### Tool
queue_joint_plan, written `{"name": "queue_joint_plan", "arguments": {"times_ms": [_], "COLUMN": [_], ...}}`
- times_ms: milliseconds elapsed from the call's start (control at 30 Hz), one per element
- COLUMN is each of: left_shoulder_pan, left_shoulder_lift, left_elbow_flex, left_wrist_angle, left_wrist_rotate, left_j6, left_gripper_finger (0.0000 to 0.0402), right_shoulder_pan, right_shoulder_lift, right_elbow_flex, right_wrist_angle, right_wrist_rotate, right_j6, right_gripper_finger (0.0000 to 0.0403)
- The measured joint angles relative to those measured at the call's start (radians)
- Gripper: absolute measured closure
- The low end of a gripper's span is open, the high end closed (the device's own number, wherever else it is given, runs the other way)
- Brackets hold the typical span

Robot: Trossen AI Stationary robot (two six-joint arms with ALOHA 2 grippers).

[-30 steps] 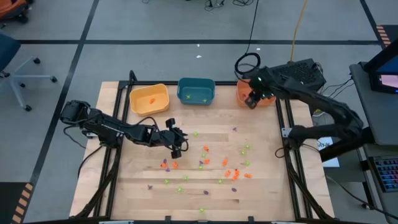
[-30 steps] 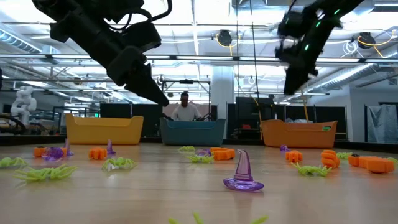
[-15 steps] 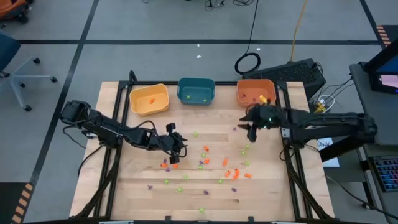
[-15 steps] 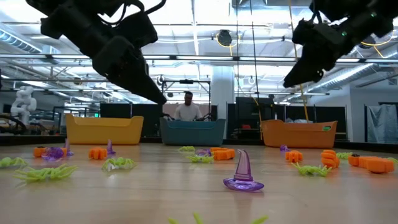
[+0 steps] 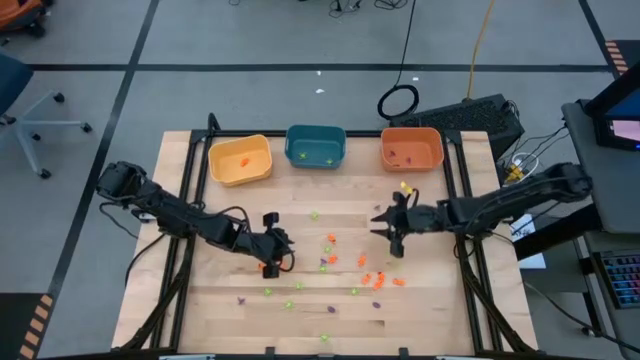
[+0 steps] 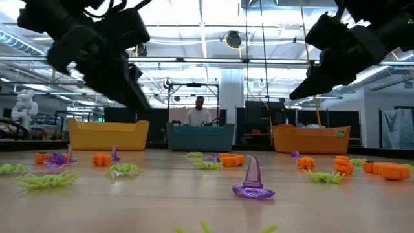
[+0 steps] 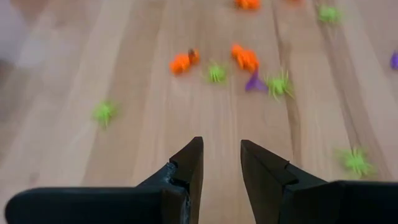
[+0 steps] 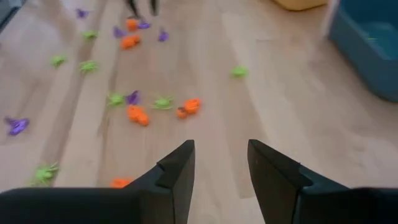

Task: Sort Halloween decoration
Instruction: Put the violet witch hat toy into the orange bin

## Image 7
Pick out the green plastic spider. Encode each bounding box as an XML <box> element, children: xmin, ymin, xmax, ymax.
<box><xmin>91</xmin><ymin>99</ymin><xmax>119</xmax><ymax>130</ymax></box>
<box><xmin>205</xmin><ymin>60</ymin><xmax>229</xmax><ymax>85</ymax></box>
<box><xmin>335</xmin><ymin>146</ymin><xmax>377</xmax><ymax>180</ymax></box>
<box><xmin>316</xmin><ymin>3</ymin><xmax>343</xmax><ymax>26</ymax></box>
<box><xmin>264</xmin><ymin>70</ymin><xmax>295</xmax><ymax>102</ymax></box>

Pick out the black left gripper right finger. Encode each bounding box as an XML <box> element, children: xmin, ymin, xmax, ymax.
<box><xmin>241</xmin><ymin>139</ymin><xmax>398</xmax><ymax>224</ymax></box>

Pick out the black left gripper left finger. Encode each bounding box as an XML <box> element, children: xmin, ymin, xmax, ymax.
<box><xmin>4</xmin><ymin>136</ymin><xmax>205</xmax><ymax>224</ymax></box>

